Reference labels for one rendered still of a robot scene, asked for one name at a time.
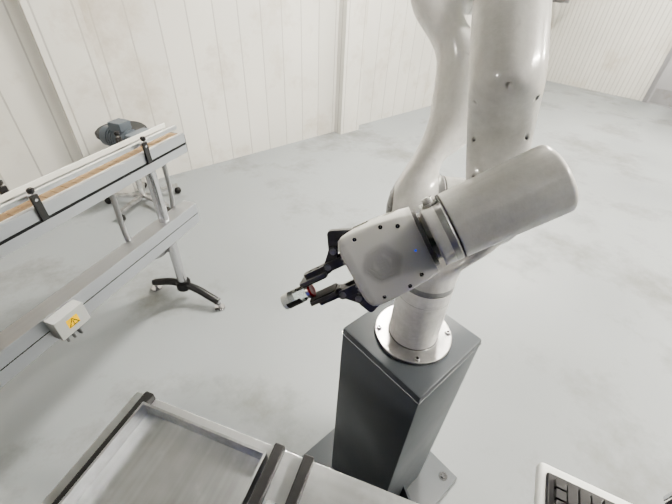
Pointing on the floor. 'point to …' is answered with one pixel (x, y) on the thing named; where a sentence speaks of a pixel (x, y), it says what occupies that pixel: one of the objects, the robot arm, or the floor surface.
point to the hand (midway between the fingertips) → (320, 285)
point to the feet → (188, 289)
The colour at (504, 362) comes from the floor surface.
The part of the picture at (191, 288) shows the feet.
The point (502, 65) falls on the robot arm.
